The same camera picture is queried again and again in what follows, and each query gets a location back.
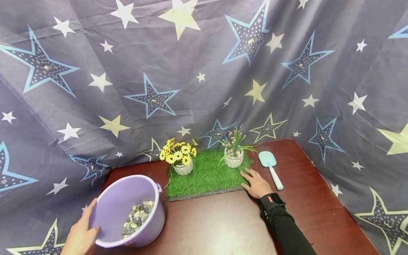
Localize person's right forearm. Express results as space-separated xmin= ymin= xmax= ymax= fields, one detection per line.
xmin=267 ymin=206 xmax=317 ymax=255

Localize light blue plastic shovel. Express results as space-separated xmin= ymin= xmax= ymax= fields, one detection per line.
xmin=258 ymin=151 xmax=284 ymax=191

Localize purple plastic bucket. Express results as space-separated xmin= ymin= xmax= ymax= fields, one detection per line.
xmin=89 ymin=175 xmax=166 ymax=248

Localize yellow flowers in white pot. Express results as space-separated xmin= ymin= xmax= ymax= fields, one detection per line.
xmin=159 ymin=137 xmax=198 ymax=176

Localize pink flowers in white pot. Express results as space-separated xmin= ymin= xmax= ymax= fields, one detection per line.
xmin=219 ymin=125 xmax=257 ymax=168

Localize person's right hand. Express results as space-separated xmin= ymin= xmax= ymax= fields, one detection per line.
xmin=239 ymin=168 xmax=273 ymax=199

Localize green artificial grass mat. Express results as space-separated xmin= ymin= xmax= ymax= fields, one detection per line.
xmin=165 ymin=149 xmax=254 ymax=202

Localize pile of grey pebbles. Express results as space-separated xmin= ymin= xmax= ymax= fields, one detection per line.
xmin=121 ymin=200 xmax=155 ymax=238

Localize black wrist band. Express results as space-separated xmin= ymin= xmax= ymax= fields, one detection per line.
xmin=259 ymin=193 xmax=287 ymax=215

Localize person's left hand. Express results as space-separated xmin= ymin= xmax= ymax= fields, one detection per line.
xmin=60 ymin=198 xmax=102 ymax=255

